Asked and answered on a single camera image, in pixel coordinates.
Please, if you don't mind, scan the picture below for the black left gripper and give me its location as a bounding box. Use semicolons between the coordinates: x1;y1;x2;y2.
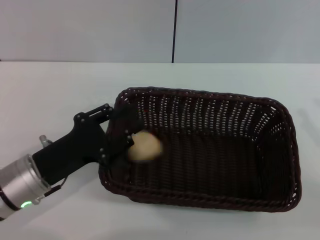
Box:
31;103;145;186

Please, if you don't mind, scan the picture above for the peach-coloured round fruit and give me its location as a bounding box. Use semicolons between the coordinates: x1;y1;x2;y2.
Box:
127;129;164;162

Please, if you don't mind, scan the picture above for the dark brown woven basket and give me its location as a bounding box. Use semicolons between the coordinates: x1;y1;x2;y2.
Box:
98;86;305;213

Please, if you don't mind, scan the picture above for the silver plug with black cable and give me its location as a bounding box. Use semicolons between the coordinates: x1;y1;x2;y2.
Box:
36;134;69;201

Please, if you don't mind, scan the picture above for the black vertical wall strip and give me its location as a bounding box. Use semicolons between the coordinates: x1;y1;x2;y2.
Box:
171;0;179;63

